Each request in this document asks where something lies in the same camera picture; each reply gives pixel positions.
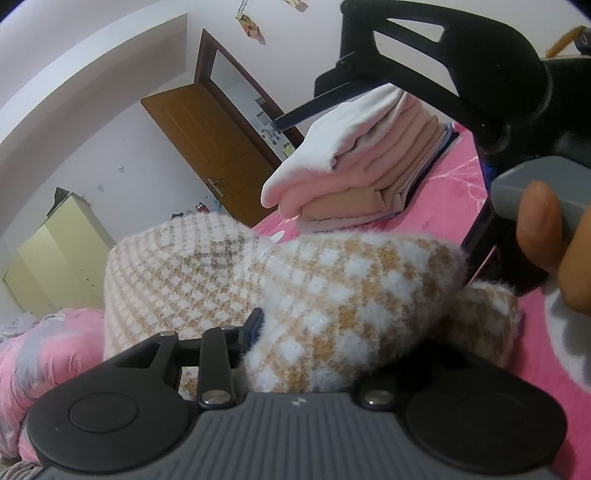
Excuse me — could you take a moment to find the pink floral bed blanket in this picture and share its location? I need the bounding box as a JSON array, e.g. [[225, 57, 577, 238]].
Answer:
[[252, 122, 591, 480]]

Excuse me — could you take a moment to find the dark wooden door frame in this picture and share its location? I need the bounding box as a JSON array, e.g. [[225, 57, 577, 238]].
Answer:
[[194, 28, 305, 162]]

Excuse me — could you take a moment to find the brown wooden door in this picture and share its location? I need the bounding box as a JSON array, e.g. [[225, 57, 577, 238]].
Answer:
[[141, 83, 278, 229]]

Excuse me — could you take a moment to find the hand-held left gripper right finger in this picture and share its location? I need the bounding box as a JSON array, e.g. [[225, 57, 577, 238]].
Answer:
[[353, 376, 402, 411]]

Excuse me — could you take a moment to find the dark item on wardrobe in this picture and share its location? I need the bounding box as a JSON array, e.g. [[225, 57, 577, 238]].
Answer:
[[46, 187, 70, 215]]

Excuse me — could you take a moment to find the pink grey floral quilt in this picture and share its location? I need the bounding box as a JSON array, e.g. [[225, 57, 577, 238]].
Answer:
[[0, 307, 107, 462]]

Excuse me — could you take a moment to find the stack of folded pastel clothes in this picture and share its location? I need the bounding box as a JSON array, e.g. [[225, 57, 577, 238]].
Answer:
[[261, 85, 460, 234]]

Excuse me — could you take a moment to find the pale yellow wardrobe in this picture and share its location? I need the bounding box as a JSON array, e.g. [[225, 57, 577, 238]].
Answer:
[[2, 191, 118, 319]]

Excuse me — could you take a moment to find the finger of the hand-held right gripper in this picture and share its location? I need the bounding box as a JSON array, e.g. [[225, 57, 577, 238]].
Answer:
[[461, 164, 555, 296], [274, 0, 509, 155]]

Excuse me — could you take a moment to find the person's right hand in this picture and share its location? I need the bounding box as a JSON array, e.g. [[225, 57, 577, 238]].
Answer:
[[515, 180, 591, 319]]

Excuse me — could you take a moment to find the beige white checked knit cardigan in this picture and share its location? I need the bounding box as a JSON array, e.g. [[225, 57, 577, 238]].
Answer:
[[104, 212, 522, 402]]

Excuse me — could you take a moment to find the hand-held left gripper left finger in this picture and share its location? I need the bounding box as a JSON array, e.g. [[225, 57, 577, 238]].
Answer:
[[113, 307, 266, 411]]

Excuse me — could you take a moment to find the patterned hanging cloth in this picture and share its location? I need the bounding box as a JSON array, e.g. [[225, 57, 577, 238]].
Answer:
[[235, 11, 267, 46]]

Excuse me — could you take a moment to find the desk clutter of bottles bags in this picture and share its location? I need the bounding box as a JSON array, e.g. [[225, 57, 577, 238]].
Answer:
[[171, 200, 222, 220]]

